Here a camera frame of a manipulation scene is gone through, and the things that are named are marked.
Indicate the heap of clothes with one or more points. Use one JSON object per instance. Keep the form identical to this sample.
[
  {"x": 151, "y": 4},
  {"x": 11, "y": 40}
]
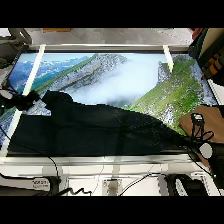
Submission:
[{"x": 210, "y": 56}]

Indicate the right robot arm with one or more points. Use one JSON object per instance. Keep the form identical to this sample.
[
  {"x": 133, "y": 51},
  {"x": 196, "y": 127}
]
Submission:
[{"x": 216, "y": 160}]

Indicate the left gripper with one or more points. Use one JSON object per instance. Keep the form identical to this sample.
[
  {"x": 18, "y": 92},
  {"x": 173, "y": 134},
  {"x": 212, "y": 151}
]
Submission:
[{"x": 27, "y": 99}]

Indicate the silver frame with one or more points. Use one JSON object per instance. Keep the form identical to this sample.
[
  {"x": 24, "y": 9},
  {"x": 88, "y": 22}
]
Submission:
[{"x": 100, "y": 164}]

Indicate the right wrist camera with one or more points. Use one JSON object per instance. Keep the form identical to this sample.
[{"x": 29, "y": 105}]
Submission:
[{"x": 197, "y": 118}]

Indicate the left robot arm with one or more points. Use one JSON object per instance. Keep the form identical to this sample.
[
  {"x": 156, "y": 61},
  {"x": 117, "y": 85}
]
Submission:
[{"x": 13, "y": 185}]

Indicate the black garment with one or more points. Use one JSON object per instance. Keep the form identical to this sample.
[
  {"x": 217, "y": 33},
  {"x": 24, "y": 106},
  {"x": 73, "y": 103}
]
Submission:
[{"x": 100, "y": 130}]

